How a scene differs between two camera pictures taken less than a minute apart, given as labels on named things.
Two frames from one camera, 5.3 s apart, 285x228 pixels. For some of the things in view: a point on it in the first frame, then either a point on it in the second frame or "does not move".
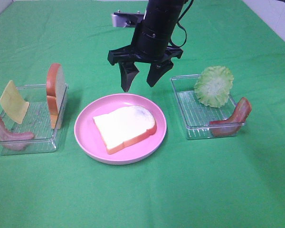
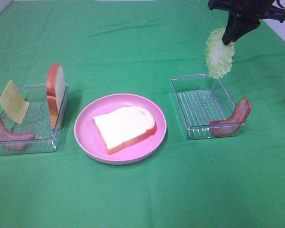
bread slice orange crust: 124,126 does not move
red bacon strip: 232,126 does not move
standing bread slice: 55,95 does not move
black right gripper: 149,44 → 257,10
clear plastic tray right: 195,117 does not move
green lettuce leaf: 213,87 → 219,56
